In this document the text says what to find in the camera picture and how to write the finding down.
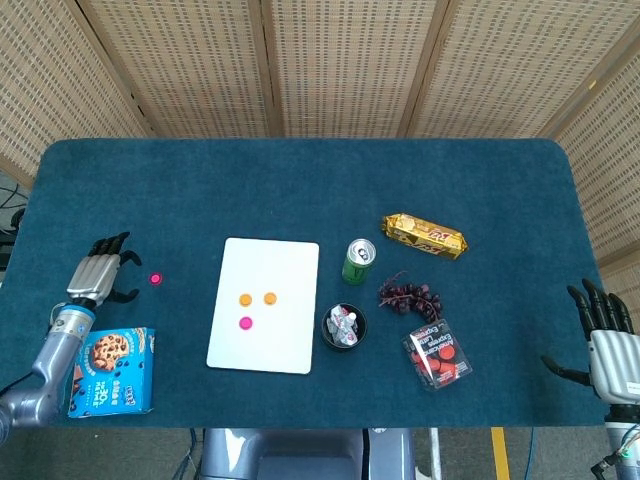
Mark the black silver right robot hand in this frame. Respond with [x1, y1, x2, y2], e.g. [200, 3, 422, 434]
[541, 278, 640, 404]

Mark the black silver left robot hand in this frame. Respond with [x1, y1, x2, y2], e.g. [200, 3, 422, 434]
[66, 231, 143, 307]

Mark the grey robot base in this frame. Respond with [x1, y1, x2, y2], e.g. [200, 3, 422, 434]
[199, 428, 416, 480]

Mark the blue cookie box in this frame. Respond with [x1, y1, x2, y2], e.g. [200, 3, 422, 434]
[67, 327, 157, 419]

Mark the yellow floor tape strip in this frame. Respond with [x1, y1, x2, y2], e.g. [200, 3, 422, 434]
[491, 427, 511, 480]

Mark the clear coffee capsule box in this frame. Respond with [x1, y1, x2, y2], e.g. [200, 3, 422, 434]
[402, 318, 474, 391]

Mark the white magnetic board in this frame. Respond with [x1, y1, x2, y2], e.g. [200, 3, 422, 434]
[206, 237, 321, 375]

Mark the white table leg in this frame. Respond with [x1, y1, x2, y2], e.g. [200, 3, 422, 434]
[428, 428, 443, 480]

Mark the dark red grape bunch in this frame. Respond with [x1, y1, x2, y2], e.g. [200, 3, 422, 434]
[378, 271, 444, 322]

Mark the blue table cloth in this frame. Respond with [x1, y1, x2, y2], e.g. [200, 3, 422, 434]
[0, 138, 609, 430]

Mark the gold biscuit packet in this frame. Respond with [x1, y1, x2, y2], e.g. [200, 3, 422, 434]
[382, 213, 470, 261]

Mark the black mesh pen cup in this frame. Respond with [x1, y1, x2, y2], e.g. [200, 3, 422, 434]
[321, 302, 369, 353]

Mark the silver jelly drink pouch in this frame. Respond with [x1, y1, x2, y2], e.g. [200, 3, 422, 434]
[327, 303, 360, 347]

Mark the green energy drink can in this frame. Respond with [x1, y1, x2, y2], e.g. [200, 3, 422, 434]
[341, 238, 378, 287]

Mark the woven bamboo folding screen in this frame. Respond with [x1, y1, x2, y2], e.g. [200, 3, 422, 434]
[0, 0, 640, 311]

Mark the black cable bundle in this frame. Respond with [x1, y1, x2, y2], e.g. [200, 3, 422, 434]
[0, 182, 29, 244]

